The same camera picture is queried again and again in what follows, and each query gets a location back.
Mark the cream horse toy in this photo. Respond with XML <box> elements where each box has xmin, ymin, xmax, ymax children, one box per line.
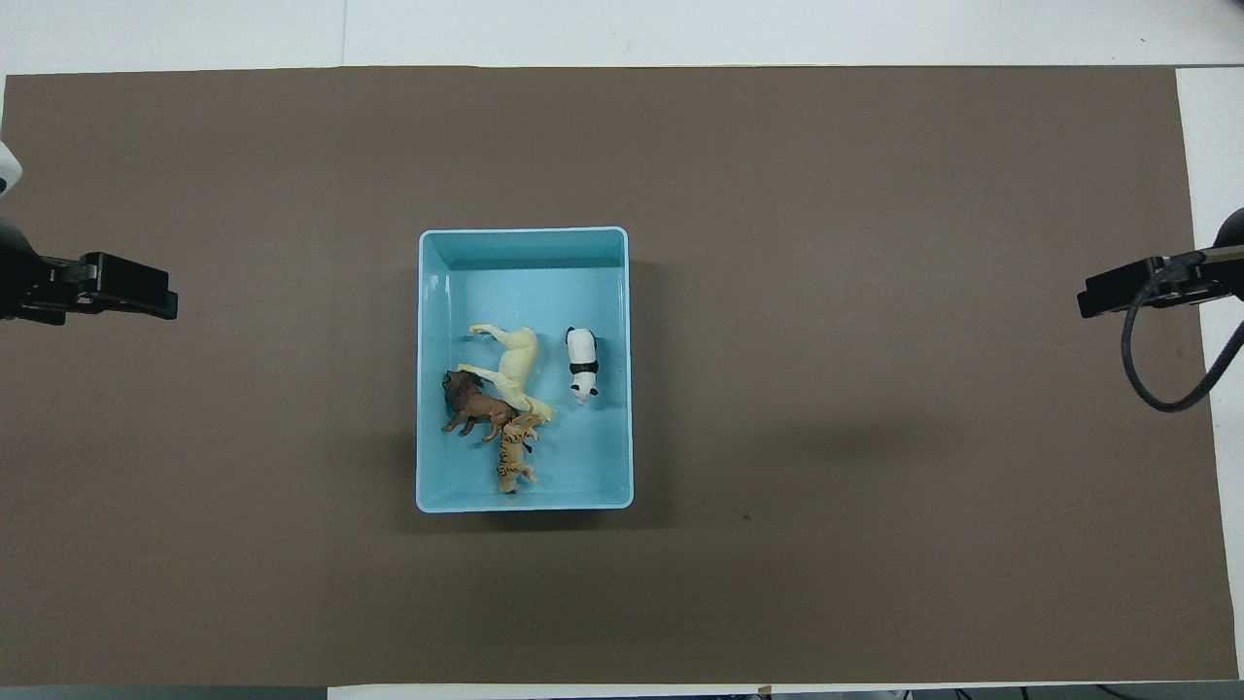
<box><xmin>456</xmin><ymin>324</ymin><xmax>559</xmax><ymax>423</ymax></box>

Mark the light blue storage box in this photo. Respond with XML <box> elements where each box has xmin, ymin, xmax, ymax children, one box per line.
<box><xmin>415</xmin><ymin>227</ymin><xmax>635</xmax><ymax>513</ymax></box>

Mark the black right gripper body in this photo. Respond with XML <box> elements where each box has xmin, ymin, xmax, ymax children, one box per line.
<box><xmin>1155</xmin><ymin>207</ymin><xmax>1244</xmax><ymax>308</ymax></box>

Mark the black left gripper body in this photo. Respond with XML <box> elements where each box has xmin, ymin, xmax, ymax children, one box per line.
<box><xmin>0</xmin><ymin>218</ymin><xmax>98</xmax><ymax>326</ymax></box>

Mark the brown lion toy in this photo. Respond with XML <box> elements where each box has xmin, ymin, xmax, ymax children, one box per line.
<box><xmin>440</xmin><ymin>368</ymin><xmax>519</xmax><ymax>444</ymax></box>

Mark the orange striped tiger toy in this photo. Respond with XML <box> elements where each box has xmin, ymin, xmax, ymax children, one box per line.
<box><xmin>496</xmin><ymin>412</ymin><xmax>544</xmax><ymax>496</ymax></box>

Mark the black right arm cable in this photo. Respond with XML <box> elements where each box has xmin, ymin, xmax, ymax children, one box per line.
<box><xmin>1120</xmin><ymin>261</ymin><xmax>1244</xmax><ymax>415</ymax></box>

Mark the brown table mat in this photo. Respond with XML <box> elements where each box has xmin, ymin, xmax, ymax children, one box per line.
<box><xmin>0</xmin><ymin>65</ymin><xmax>1239</xmax><ymax>687</ymax></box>

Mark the black and white panda toy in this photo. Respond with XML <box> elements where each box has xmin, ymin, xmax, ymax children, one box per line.
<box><xmin>565</xmin><ymin>326</ymin><xmax>602</xmax><ymax>406</ymax></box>

